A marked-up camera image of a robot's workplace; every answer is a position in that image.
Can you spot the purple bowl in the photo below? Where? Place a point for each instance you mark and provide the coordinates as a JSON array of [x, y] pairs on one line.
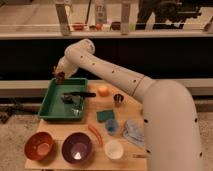
[[77, 148]]

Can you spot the orange carrot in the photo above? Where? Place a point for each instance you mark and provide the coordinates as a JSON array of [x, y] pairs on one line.
[[96, 133]]

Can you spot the light blue cloth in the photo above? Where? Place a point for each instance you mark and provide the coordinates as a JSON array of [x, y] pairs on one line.
[[133, 133]]

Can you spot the blue plastic cup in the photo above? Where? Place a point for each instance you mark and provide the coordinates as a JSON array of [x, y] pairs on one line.
[[111, 126]]

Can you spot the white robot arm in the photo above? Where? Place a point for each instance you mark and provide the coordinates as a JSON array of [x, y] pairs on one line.
[[172, 136]]

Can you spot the wooden table board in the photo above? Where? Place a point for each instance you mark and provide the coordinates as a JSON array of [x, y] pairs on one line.
[[129, 109]]

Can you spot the green sponge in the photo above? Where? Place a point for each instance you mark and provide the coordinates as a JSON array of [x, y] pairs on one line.
[[104, 115]]

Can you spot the orange fruit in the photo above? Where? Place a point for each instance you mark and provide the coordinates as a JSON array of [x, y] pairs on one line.
[[103, 91]]

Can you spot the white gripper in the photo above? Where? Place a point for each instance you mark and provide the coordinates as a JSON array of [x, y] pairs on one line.
[[67, 67]]

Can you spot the green plastic tray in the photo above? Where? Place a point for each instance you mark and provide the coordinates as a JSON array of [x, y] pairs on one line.
[[59, 105]]

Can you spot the black handled utensil in tray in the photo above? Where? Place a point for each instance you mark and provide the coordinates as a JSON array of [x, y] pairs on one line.
[[70, 97]]

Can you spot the red bowl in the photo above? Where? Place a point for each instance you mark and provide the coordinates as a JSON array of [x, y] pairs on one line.
[[38, 146]]

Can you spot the dark red grape bunch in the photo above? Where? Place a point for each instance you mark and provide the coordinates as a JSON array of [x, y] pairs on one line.
[[59, 75]]

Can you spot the small metal cup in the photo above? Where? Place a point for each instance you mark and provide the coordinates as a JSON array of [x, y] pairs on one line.
[[118, 99]]

